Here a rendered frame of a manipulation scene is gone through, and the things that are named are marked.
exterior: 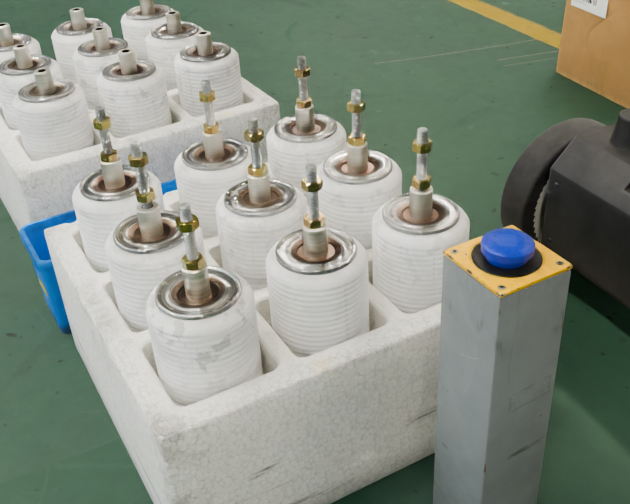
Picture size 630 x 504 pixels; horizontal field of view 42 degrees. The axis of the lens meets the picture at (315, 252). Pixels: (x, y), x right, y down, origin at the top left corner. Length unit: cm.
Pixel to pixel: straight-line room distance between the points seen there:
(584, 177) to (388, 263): 33
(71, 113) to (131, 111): 8
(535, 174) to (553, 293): 46
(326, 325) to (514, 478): 21
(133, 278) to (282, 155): 26
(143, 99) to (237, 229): 41
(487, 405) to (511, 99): 109
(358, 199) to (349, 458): 26
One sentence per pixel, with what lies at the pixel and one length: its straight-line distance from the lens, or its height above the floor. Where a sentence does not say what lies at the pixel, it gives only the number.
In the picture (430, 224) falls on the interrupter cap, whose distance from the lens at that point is 80.
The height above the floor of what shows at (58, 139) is 20.
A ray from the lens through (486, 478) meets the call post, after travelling 75.
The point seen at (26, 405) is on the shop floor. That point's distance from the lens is 105.
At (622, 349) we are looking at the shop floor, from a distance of 108.
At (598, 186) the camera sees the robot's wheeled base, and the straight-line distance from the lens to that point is 103.
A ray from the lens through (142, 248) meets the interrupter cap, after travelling 80.
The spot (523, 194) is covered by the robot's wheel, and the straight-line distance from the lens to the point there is 110.
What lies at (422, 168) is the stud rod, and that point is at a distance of 79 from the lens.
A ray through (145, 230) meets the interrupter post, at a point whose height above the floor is 26.
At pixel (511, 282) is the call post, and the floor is 31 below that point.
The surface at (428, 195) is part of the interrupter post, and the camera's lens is 80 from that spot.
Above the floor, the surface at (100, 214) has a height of 24.
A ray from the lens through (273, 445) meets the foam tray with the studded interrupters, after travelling 77.
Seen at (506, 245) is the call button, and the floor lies 33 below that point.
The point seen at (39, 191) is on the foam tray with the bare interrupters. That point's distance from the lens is 117.
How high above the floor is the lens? 68
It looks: 34 degrees down
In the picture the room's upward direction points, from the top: 4 degrees counter-clockwise
